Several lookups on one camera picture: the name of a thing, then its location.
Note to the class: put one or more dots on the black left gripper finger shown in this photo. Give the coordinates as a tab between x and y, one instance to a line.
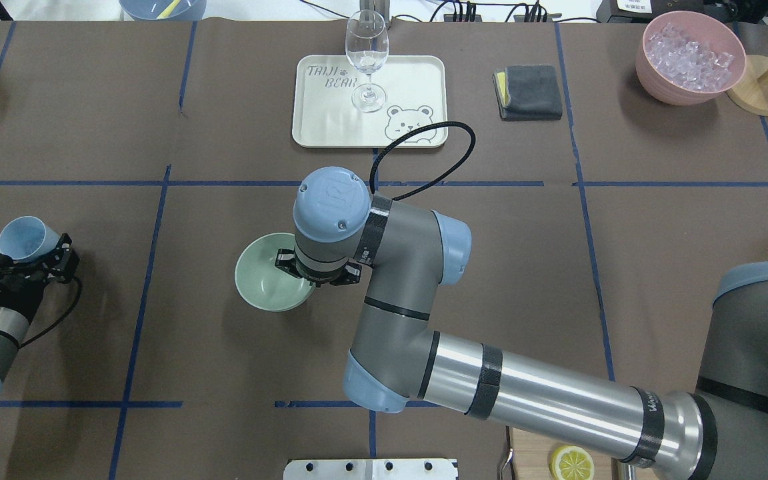
59	265

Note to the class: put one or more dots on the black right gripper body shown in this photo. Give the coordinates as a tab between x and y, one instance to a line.
285	260

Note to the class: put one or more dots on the light blue plastic cup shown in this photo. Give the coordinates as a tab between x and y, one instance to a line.
27	238

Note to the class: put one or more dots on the light green bowl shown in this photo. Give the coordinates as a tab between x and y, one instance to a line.
264	286

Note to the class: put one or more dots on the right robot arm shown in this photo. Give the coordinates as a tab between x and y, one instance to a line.
618	340

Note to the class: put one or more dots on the clear ice cubes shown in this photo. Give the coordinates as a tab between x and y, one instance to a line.
687	62

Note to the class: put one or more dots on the pink bowl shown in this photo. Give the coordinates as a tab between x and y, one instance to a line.
702	28

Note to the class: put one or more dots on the wooden stand with round base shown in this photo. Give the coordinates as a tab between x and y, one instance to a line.
750	91

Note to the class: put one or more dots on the cream bear serving tray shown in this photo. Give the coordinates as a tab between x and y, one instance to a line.
324	115

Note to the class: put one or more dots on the clear wine glass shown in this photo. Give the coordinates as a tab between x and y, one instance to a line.
367	49

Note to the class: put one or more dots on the grey folded cloth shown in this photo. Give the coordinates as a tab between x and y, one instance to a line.
528	93

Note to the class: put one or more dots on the wooden cutting board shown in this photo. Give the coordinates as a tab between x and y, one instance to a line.
528	456

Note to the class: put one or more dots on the black power strip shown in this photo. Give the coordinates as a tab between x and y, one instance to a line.
498	16

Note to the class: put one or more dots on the half lemon slice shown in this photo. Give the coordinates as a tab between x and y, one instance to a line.
571	462

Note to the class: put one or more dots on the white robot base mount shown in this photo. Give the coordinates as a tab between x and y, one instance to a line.
417	468

